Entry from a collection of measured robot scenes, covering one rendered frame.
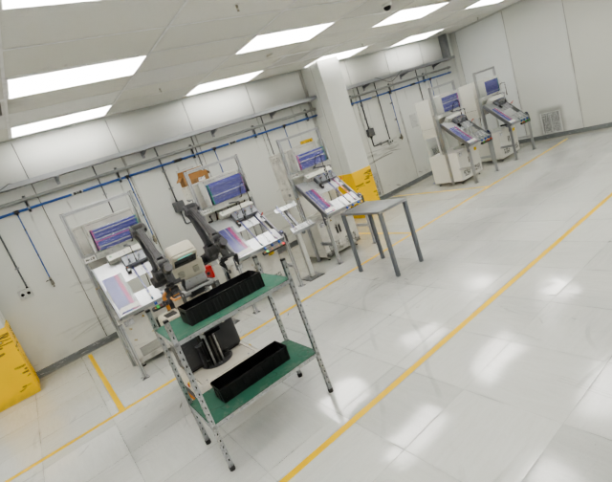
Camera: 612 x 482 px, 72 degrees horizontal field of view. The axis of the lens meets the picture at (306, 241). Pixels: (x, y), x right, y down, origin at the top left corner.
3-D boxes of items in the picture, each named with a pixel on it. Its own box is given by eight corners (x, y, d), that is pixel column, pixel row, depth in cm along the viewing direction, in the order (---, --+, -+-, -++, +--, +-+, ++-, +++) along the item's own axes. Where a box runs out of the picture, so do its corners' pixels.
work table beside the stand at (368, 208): (398, 276, 481) (379, 211, 463) (359, 272, 540) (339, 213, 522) (424, 260, 503) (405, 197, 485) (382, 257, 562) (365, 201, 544)
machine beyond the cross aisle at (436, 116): (502, 168, 817) (480, 70, 773) (479, 183, 774) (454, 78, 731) (444, 177, 929) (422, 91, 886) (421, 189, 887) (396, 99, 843)
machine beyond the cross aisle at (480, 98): (538, 147, 890) (520, 56, 846) (519, 159, 848) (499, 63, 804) (480, 158, 1002) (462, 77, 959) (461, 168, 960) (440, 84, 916)
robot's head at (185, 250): (164, 260, 328) (163, 248, 317) (188, 249, 339) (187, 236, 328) (173, 272, 322) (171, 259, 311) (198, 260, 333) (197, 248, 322)
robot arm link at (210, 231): (195, 206, 335) (183, 210, 329) (194, 200, 331) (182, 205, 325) (224, 240, 316) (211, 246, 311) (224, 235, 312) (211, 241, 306)
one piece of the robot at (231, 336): (184, 379, 377) (145, 296, 358) (235, 347, 406) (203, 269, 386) (197, 390, 350) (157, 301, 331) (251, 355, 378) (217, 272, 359)
